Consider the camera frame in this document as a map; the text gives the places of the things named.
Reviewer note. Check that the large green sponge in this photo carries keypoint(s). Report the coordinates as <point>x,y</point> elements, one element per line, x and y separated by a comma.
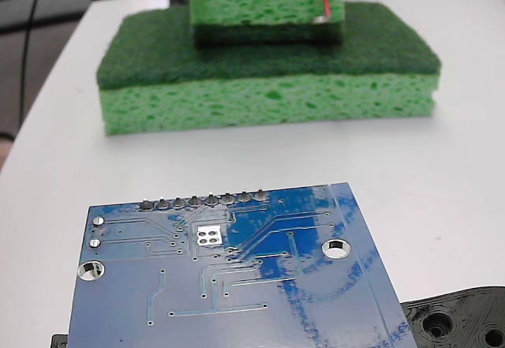
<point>315,99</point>

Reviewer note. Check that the small green sponge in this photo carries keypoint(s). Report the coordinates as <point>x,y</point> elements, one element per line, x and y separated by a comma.
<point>256,4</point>

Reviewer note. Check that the blue circuit board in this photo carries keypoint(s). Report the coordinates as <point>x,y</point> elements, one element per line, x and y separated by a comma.
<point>276,304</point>

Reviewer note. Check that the black plastic bracket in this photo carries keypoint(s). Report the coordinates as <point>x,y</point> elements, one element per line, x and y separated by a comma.
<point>453,312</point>

